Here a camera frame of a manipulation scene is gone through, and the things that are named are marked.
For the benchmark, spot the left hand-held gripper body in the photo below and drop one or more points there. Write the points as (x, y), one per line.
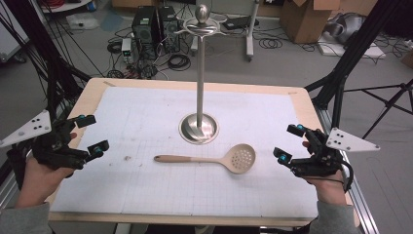
(45, 148)

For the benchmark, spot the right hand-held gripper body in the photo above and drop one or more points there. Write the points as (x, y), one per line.
(319, 164)

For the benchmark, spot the beige slotted spoon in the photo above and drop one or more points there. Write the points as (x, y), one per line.
(240, 159)

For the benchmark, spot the steel utensil rack stand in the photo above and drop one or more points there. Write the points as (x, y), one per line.
(200, 97)

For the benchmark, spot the person's right hand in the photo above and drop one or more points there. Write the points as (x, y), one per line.
(329, 190)

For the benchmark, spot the person's left hand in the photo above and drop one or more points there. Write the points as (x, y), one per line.
(35, 183)

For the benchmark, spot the white grid mat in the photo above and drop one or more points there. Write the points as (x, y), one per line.
(146, 182)

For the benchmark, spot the small white power supply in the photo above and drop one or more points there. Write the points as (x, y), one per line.
(126, 48)

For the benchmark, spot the black tripod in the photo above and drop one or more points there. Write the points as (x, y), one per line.
(389, 102)

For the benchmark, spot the clear plastic bag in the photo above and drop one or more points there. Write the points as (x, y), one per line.
(82, 22)

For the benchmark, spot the flat white board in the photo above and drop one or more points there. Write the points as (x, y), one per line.
(357, 50)

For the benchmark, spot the black computer tower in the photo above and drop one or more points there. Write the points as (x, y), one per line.
(168, 29)
(144, 32)

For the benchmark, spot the white stand leg with wheel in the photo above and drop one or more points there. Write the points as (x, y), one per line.
(250, 32)

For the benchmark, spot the large cardboard box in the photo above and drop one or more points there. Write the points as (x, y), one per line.
(305, 19)

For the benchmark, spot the grey bag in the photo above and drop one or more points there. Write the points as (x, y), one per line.
(345, 27)

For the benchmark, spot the white round table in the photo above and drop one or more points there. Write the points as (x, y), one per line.
(65, 6)

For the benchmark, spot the flat black device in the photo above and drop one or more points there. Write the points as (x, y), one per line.
(238, 23)

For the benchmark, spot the aluminium rail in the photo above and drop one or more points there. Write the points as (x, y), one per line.
(360, 198)

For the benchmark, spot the black metal frame stand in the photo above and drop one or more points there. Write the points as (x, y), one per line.
(55, 71)
(347, 61)

